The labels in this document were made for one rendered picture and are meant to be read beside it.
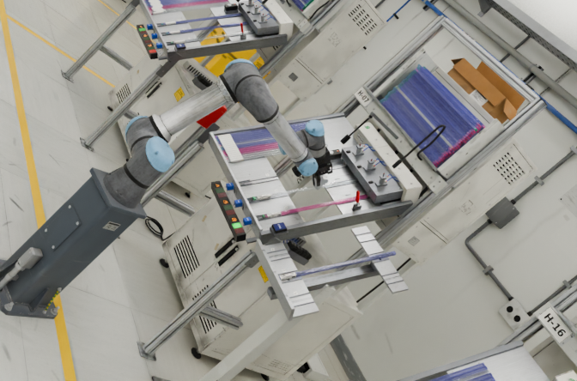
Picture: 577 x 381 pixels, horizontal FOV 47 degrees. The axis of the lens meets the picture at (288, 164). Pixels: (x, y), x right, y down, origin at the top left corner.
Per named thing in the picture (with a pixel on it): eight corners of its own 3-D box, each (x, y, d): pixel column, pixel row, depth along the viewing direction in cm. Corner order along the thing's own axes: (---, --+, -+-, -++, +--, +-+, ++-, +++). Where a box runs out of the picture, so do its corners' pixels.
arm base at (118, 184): (113, 202, 223) (133, 184, 221) (97, 171, 231) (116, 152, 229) (142, 212, 236) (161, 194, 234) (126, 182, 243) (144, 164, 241)
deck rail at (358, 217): (259, 245, 267) (261, 234, 263) (258, 242, 268) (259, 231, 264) (409, 213, 293) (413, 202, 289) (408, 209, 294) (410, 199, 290)
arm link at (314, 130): (300, 122, 267) (319, 116, 269) (302, 142, 275) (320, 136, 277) (307, 133, 262) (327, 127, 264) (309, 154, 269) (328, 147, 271)
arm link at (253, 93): (268, 87, 222) (326, 166, 257) (257, 70, 230) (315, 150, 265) (239, 106, 223) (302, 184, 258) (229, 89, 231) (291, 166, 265)
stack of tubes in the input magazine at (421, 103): (434, 166, 284) (482, 123, 279) (378, 99, 319) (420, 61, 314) (446, 178, 293) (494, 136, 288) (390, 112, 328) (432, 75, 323)
